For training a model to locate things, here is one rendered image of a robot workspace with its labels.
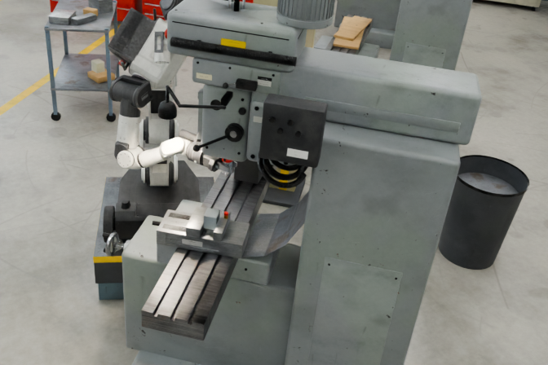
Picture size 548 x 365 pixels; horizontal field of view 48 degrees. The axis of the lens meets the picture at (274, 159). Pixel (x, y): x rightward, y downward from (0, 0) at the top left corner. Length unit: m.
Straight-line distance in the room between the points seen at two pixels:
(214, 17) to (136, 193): 1.62
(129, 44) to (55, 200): 2.07
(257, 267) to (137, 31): 1.12
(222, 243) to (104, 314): 1.37
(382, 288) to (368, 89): 0.80
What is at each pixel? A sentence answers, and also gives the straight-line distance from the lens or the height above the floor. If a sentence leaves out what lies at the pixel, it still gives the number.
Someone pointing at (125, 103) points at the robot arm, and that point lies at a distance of 2.72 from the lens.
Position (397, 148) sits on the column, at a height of 1.56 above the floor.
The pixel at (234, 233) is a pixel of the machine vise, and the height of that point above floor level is 1.05.
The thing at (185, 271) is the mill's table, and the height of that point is 0.98.
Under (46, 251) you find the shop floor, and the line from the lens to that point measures 4.14.
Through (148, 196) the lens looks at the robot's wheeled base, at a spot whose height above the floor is 0.57.
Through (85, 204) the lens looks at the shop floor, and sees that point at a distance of 4.52.
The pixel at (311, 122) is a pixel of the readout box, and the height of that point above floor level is 1.68.
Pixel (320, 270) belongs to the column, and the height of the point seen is 0.98.
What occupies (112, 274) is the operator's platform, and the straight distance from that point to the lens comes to 3.49.
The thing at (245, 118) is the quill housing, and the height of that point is 1.51.
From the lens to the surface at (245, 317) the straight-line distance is 2.83.
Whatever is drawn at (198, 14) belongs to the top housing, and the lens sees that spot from 2.22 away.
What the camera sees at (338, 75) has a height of 1.75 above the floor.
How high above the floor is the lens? 2.57
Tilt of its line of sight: 30 degrees down
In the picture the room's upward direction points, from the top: 6 degrees clockwise
